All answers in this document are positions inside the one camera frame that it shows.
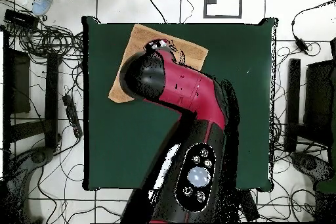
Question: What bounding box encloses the tan terry towel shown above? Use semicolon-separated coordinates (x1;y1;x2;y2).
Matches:
108;23;209;104

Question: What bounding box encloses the dark green table cloth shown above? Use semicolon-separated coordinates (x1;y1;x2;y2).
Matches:
81;15;278;192

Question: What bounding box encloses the black power strip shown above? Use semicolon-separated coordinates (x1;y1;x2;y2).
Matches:
62;94;83;139
238;189;261;222

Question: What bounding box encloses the light blue shoe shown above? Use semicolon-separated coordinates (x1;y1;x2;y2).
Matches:
31;0;58;16

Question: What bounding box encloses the black rectangular box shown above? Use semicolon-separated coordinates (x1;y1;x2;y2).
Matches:
3;9;40;30

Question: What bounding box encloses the black power adapter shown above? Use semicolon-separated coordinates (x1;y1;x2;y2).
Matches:
294;37;309;55

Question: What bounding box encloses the grey stand base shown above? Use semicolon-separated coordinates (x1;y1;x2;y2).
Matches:
5;146;54;223
289;151;334;183

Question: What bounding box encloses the dark green fabric bundle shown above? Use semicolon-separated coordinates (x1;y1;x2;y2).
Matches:
315;178;336;195

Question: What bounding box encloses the thick black cable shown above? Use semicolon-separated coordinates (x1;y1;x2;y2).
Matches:
139;0;168;24

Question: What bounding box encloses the thin black cable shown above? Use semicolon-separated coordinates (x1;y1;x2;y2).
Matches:
182;0;194;24

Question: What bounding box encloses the grey square floor frame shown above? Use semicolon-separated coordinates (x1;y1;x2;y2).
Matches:
203;0;243;19

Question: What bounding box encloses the black adapter cable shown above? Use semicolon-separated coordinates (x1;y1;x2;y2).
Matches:
290;0;336;41

